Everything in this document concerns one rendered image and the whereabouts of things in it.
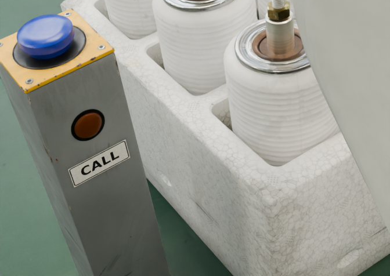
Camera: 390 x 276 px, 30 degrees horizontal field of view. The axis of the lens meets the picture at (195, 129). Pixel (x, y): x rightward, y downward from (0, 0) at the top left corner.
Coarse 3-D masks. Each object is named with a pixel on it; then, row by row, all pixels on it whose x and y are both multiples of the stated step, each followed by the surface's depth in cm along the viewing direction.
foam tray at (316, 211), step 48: (96, 0) 82; (144, 48) 73; (144, 96) 71; (192, 96) 67; (144, 144) 79; (192, 144) 65; (240, 144) 62; (336, 144) 60; (192, 192) 72; (240, 192) 60; (288, 192) 57; (336, 192) 61; (240, 240) 66; (288, 240) 61; (336, 240) 65; (384, 240) 71
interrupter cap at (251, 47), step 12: (252, 24) 61; (264, 24) 61; (240, 36) 60; (252, 36) 60; (264, 36) 60; (300, 36) 60; (240, 48) 59; (252, 48) 59; (264, 48) 59; (300, 48) 59; (240, 60) 58; (252, 60) 58; (264, 60) 58; (276, 60) 57; (288, 60) 57; (300, 60) 57; (264, 72) 57; (276, 72) 56; (288, 72) 56
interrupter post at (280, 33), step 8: (272, 24) 57; (280, 24) 56; (288, 24) 57; (272, 32) 57; (280, 32) 57; (288, 32) 57; (272, 40) 58; (280, 40) 57; (288, 40) 58; (272, 48) 58; (280, 48) 58; (288, 48) 58
